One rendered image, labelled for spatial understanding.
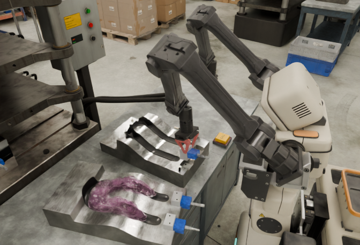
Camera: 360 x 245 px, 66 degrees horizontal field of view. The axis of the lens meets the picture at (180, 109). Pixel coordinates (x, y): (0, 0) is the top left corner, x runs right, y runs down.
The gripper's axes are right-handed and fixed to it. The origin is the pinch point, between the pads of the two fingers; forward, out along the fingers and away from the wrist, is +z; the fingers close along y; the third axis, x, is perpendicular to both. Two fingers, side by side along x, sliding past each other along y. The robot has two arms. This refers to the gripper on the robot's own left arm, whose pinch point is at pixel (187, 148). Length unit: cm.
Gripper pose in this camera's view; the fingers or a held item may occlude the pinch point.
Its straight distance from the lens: 122.6
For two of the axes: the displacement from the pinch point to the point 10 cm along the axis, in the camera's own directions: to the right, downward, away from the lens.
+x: 8.5, 1.5, -5.1
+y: -5.2, 3.6, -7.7
